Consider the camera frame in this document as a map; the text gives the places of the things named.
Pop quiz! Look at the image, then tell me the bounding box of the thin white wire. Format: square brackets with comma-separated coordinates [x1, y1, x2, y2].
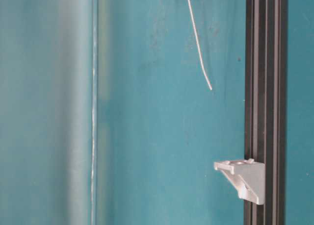
[184, 0, 213, 91]

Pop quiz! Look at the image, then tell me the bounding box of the white bracket with hole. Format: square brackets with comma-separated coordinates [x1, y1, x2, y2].
[213, 158, 265, 205]

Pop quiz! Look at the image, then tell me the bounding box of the black aluminium extrusion rail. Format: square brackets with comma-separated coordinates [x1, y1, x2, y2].
[244, 0, 288, 225]

